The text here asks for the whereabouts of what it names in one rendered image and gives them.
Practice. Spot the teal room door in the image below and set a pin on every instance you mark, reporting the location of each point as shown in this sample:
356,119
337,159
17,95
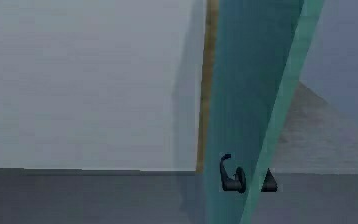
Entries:
250,83

